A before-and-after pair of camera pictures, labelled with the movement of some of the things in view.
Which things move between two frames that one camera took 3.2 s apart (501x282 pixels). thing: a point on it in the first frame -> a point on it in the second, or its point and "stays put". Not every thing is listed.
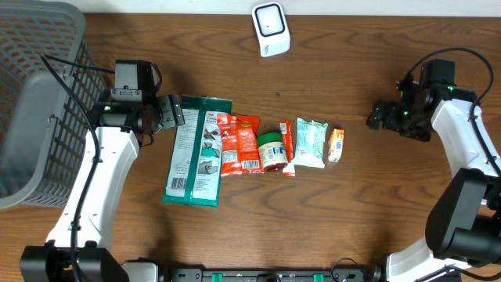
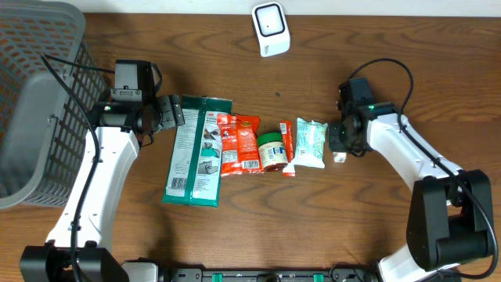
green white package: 194,169 stays put
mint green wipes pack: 310,142 stays put
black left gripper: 172,111 stays put
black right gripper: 391,108 -> 334,142
